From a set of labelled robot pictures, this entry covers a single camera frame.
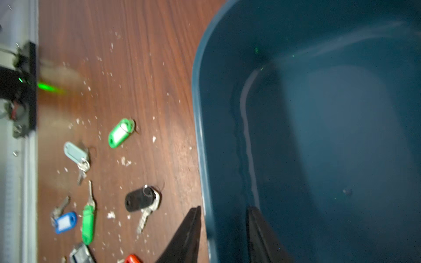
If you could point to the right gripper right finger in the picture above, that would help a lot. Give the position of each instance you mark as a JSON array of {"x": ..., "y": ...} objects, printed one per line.
[{"x": 263, "y": 245}]

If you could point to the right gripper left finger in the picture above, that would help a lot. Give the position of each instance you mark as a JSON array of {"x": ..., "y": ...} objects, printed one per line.
[{"x": 184, "y": 246}]

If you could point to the red tag key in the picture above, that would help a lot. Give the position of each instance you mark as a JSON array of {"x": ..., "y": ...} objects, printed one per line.
[{"x": 132, "y": 258}]

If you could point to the black key with ring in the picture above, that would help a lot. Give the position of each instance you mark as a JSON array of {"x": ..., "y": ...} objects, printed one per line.
[{"x": 146, "y": 200}]

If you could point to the black fob key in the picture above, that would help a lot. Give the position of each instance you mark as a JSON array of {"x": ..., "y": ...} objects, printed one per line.
[{"x": 81, "y": 254}]

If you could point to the blue tag key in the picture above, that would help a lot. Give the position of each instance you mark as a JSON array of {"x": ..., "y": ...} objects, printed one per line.
[{"x": 63, "y": 222}]

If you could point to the mint green tag key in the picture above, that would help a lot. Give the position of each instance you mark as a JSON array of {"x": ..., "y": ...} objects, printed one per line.
[{"x": 79, "y": 157}]

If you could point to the teal plastic storage box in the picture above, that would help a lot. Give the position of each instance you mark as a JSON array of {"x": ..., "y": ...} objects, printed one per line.
[{"x": 311, "y": 112}]

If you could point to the aluminium front rail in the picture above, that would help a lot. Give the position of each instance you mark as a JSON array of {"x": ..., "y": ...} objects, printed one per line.
[{"x": 19, "y": 23}]

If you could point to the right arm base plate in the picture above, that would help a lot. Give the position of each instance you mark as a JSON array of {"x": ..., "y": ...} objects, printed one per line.
[{"x": 19, "y": 90}]

